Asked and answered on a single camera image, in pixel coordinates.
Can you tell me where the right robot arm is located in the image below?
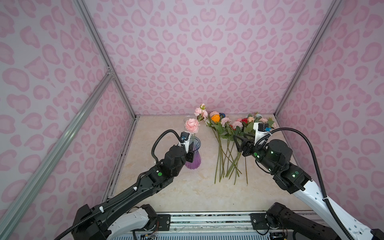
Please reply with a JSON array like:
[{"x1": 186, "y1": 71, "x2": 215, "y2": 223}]
[{"x1": 234, "y1": 136, "x2": 384, "y2": 240}]

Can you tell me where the diagonal aluminium frame strut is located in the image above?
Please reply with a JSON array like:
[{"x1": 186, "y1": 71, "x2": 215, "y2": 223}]
[{"x1": 0, "y1": 71, "x2": 114, "y2": 238}]

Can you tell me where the purple glass vase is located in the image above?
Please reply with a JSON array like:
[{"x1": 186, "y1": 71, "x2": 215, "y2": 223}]
[{"x1": 185, "y1": 137, "x2": 202, "y2": 170}]

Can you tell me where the clear glass cylinder vase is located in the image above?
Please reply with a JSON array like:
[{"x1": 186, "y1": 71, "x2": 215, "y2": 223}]
[{"x1": 183, "y1": 116, "x2": 194, "y2": 123}]

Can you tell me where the right aluminium frame strut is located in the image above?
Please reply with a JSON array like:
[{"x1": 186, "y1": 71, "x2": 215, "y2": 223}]
[{"x1": 274, "y1": 0, "x2": 344, "y2": 120}]

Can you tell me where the pink peony flower stem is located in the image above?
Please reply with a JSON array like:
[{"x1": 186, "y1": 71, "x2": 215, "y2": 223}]
[{"x1": 185, "y1": 118, "x2": 200, "y2": 144}]

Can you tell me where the orange rose stem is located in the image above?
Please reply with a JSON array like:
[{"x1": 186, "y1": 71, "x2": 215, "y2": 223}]
[{"x1": 209, "y1": 111, "x2": 225, "y2": 183}]

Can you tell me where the striped pink peony branch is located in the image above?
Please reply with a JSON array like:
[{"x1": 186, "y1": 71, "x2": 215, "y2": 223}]
[{"x1": 194, "y1": 104, "x2": 224, "y2": 133}]

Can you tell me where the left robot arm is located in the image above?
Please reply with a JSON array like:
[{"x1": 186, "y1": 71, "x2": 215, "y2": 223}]
[{"x1": 56, "y1": 146, "x2": 194, "y2": 240}]

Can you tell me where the small mixed roses spray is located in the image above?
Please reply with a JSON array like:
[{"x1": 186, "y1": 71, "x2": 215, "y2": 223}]
[{"x1": 242, "y1": 113, "x2": 277, "y2": 135}]

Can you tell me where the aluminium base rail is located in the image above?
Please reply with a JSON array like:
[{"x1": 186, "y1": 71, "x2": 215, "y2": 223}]
[{"x1": 107, "y1": 209, "x2": 343, "y2": 240}]

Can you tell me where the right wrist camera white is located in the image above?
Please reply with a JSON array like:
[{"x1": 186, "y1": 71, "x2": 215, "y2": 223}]
[{"x1": 253, "y1": 122, "x2": 271, "y2": 145}]

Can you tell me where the left aluminium frame strut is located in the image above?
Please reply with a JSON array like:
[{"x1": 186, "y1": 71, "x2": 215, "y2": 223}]
[{"x1": 73, "y1": 0, "x2": 137, "y2": 120}]

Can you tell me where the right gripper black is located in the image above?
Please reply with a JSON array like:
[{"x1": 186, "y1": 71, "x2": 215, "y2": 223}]
[{"x1": 232, "y1": 132, "x2": 279, "y2": 174}]

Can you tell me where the pink peony branch with bud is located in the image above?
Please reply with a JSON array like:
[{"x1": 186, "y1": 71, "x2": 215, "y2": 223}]
[{"x1": 220, "y1": 116, "x2": 243, "y2": 178}]

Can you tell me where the red rose stem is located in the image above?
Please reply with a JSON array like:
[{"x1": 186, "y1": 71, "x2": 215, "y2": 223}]
[{"x1": 229, "y1": 118, "x2": 248, "y2": 184}]

